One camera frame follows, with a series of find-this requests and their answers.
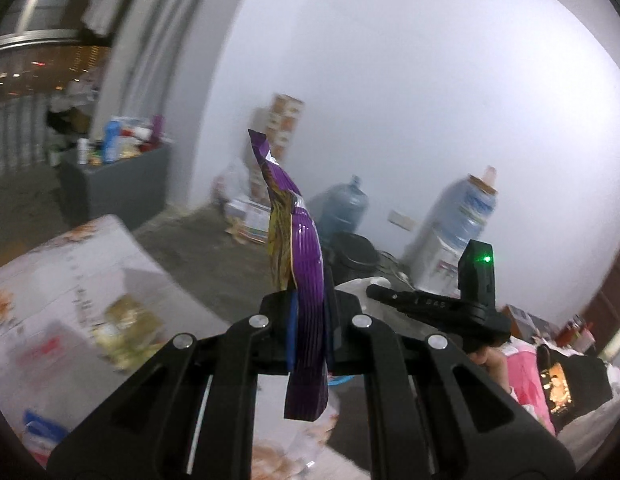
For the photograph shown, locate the grey cabinet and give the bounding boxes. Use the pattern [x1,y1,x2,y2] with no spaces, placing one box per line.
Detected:
[57,142,171,231]

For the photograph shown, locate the blue water jug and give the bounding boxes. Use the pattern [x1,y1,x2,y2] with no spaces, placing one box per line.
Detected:
[317,176,368,241]

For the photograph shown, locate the tall patterned box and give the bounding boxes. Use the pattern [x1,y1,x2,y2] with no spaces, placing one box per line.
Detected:
[260,94,305,201]

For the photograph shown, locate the white plastic bag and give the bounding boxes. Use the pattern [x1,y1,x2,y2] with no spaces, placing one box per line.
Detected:
[215,160,251,211]

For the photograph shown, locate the black rice cooker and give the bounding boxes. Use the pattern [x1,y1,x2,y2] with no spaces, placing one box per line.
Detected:
[330,232,381,286]

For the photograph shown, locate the white water dispenser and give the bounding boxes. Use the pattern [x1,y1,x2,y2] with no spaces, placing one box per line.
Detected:
[410,225,470,296]

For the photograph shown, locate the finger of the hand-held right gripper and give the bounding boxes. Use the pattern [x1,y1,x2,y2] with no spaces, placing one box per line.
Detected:
[366,284,470,329]

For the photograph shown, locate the dispenser water bottle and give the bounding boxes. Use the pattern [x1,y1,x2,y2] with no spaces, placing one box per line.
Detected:
[430,165,500,256]

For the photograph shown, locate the table with floral cloth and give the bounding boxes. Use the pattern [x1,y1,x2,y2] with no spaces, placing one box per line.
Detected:
[0,215,341,480]

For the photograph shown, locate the person's right hand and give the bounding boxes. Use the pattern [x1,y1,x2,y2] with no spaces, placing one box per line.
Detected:
[470,347,513,393]

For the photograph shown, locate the pile of paper packaging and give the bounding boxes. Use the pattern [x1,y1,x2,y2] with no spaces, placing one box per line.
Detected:
[225,195,271,246]

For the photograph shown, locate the blue detergent bottle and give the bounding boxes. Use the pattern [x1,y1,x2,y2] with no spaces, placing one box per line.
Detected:
[104,119,123,163]

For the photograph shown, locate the pink cloth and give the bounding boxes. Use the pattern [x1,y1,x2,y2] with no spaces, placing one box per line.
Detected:
[504,350,555,436]

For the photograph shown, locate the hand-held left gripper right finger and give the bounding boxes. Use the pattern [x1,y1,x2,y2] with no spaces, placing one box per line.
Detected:
[325,272,575,480]

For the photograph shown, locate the metal balcony railing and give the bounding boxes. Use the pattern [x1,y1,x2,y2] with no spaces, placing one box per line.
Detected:
[0,95,51,181]

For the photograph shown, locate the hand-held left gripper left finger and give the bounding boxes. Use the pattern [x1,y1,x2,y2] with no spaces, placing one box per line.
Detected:
[46,290,298,480]

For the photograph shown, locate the golden packet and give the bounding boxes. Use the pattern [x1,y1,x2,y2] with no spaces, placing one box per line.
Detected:
[92,295,165,371]

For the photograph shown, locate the grey curtain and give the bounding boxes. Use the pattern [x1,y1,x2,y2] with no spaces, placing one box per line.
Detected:
[105,0,261,161]

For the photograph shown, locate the purple snack bag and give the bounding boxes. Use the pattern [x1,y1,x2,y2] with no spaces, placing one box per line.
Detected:
[247,129,331,421]

